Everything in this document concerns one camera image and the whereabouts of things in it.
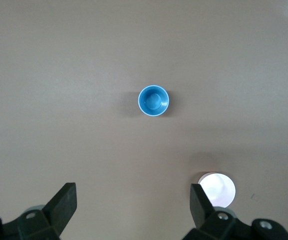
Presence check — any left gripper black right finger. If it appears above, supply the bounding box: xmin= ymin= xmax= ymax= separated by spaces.
xmin=183 ymin=183 xmax=288 ymax=240

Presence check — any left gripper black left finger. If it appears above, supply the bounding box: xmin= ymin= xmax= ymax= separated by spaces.
xmin=0 ymin=182 xmax=78 ymax=240

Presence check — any small blue plastic cup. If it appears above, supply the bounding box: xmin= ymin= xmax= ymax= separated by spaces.
xmin=137 ymin=84 xmax=171 ymax=118

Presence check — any pale pink bowl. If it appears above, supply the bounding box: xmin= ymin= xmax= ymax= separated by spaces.
xmin=195 ymin=171 xmax=236 ymax=209

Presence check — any brown table cover sheet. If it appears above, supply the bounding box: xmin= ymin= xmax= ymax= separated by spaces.
xmin=0 ymin=0 xmax=288 ymax=240

